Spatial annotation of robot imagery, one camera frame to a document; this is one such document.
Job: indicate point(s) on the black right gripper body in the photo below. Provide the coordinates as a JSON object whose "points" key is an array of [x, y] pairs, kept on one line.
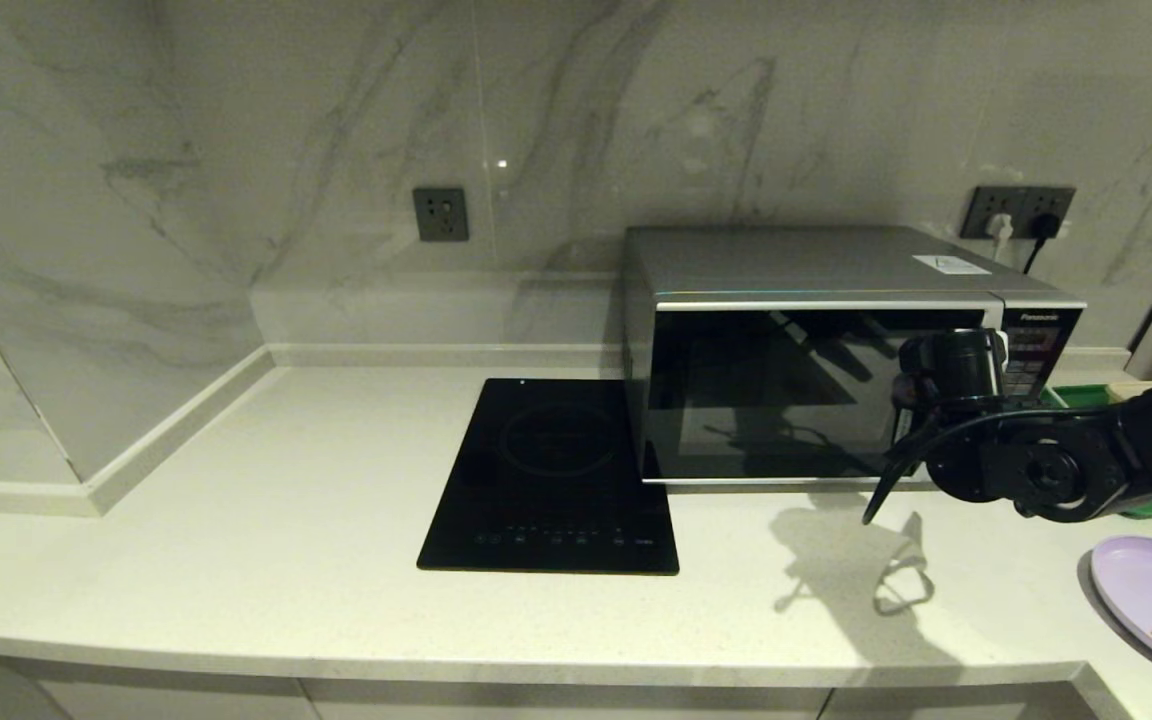
{"points": [[956, 365]]}

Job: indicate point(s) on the black glass microwave door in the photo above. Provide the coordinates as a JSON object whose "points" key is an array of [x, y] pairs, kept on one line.
{"points": [[756, 400]]}

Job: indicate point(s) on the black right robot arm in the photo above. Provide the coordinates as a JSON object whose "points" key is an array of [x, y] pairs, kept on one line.
{"points": [[1056, 470]]}

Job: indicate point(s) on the white paper sheet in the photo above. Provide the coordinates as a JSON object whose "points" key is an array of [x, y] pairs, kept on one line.
{"points": [[951, 264]]}

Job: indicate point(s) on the silver microwave oven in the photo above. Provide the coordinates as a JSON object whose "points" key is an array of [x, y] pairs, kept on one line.
{"points": [[786, 260]]}

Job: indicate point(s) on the white power plug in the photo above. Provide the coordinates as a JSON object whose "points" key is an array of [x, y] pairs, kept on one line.
{"points": [[999, 228]]}

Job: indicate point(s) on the black power plug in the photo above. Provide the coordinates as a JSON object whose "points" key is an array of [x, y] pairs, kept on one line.
{"points": [[1043, 226]]}

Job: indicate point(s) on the beige plastic box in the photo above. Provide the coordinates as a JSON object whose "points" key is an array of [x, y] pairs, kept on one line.
{"points": [[1131, 390]]}

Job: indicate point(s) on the black induction cooktop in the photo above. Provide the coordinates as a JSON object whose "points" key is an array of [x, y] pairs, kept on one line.
{"points": [[551, 480]]}

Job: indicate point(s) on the grey double wall socket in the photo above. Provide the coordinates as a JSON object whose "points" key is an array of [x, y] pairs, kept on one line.
{"points": [[1016, 200]]}

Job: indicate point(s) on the grey single wall socket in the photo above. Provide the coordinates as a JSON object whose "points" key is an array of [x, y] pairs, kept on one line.
{"points": [[441, 213]]}

